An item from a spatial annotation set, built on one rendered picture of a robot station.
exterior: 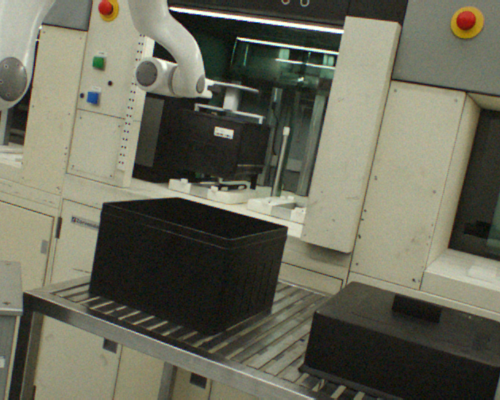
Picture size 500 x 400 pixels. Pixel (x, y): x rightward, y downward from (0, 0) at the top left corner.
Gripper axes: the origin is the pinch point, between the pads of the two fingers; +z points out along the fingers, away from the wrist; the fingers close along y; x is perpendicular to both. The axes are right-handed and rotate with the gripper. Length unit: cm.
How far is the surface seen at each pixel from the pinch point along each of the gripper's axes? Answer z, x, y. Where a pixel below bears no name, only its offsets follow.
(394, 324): -62, -33, 74
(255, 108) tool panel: 76, -2, -17
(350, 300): -55, -33, 65
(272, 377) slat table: -74, -43, 60
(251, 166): 15.3, -20.3, 11.3
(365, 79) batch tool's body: -19, 8, 50
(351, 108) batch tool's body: -19, 1, 48
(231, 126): 5.7, -9.4, 6.8
